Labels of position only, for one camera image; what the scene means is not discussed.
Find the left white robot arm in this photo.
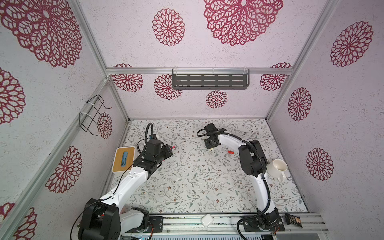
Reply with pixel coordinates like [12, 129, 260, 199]
[77, 139, 173, 240]

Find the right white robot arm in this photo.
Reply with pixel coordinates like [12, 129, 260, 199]
[204, 131, 285, 233]

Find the blue tissue pack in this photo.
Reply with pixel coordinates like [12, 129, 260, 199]
[121, 151, 128, 168]

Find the white wooden-top tissue box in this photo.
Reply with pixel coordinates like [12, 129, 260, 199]
[112, 146, 138, 177]

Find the cream ceramic mug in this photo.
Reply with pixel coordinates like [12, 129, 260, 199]
[267, 159, 288, 183]

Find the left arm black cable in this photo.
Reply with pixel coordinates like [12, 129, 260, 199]
[69, 122, 155, 240]

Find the dark metal wall shelf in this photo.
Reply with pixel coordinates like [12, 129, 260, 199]
[171, 69, 250, 90]

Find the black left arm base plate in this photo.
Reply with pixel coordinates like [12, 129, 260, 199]
[130, 216, 164, 234]

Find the black wire wall rack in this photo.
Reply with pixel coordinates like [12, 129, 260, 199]
[78, 95, 112, 137]

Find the white pad on rail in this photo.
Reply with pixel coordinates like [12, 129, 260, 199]
[201, 214, 214, 228]

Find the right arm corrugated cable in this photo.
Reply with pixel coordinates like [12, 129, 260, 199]
[196, 128, 272, 240]

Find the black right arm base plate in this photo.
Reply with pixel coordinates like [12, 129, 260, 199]
[243, 213, 285, 232]

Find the small circuit board on rail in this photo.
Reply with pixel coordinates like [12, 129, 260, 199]
[285, 213, 303, 228]

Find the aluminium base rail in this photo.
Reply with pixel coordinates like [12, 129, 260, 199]
[123, 213, 331, 240]

